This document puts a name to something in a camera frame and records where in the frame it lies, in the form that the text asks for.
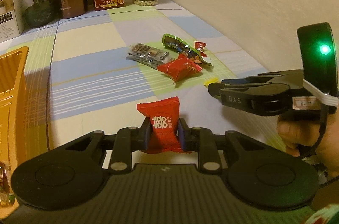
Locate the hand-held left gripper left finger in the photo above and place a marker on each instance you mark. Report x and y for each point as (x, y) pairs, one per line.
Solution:
(148, 134)

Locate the orange plastic tray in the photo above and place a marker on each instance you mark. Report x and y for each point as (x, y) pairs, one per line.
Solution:
(13, 96)

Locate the small red candy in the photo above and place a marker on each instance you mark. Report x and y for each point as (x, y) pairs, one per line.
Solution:
(199, 47)

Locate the yellow candy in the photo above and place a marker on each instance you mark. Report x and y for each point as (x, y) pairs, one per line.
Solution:
(212, 81)

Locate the green glass jar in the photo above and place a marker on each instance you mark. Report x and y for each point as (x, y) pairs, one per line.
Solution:
(39, 4)

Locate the red candy packet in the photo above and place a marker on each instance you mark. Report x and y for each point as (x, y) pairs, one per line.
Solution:
(161, 123)
(180, 67)

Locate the grey snack packet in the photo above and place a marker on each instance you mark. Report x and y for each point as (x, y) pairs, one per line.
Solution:
(148, 54)

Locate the white product box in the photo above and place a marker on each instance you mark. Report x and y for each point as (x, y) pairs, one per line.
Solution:
(10, 9)

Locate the person's right hand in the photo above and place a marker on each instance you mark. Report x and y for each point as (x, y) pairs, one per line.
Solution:
(288, 131)

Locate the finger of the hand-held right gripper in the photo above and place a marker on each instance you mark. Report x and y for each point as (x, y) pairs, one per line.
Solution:
(235, 95)
(278, 77)

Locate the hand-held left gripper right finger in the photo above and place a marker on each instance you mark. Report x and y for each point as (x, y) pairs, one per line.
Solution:
(182, 134)

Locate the green snack packet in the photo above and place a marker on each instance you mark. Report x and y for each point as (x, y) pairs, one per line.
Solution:
(177, 45)

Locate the checked tablecloth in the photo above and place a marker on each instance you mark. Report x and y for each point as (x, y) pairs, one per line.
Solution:
(100, 86)

